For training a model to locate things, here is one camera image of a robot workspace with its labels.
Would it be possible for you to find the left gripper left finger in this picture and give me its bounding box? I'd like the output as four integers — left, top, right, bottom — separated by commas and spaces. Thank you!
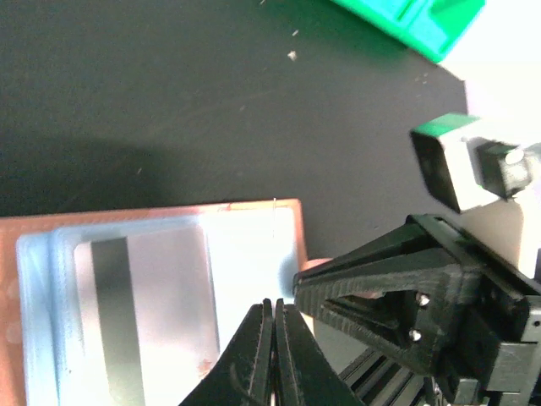
182, 299, 274, 406

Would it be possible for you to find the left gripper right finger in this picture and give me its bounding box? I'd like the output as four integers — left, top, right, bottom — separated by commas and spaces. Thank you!
273, 299, 363, 405

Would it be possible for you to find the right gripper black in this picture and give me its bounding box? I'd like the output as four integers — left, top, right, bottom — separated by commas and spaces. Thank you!
293, 215, 540, 405

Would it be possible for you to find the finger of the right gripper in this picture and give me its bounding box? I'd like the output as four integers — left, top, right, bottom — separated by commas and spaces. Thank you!
293, 219, 461, 288

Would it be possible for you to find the magnetic stripe card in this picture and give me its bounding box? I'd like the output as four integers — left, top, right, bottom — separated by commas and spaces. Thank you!
74, 226, 219, 405

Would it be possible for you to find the brown leather card holder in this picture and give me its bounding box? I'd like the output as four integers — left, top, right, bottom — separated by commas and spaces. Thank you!
1, 199, 323, 405

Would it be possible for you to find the middle green bin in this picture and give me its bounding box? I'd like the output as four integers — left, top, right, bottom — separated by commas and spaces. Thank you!
335, 0, 486, 63

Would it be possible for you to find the black aluminium rail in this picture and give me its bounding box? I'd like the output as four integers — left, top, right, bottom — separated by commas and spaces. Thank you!
339, 348, 449, 406

